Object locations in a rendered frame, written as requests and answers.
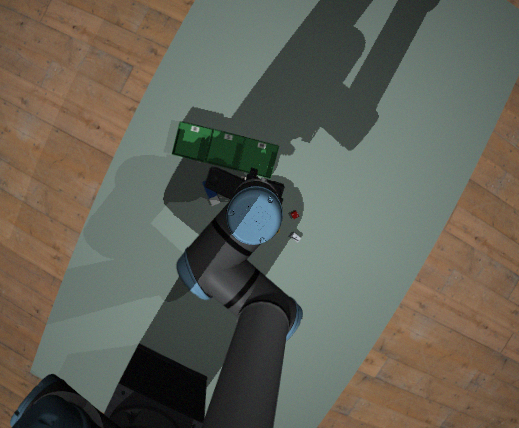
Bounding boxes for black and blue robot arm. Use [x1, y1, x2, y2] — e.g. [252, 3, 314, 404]
[10, 167, 303, 428]

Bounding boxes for green rack of three bins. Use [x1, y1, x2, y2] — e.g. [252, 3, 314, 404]
[171, 122, 279, 178]

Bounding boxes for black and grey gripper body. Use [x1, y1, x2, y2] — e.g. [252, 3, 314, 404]
[246, 174, 284, 205]

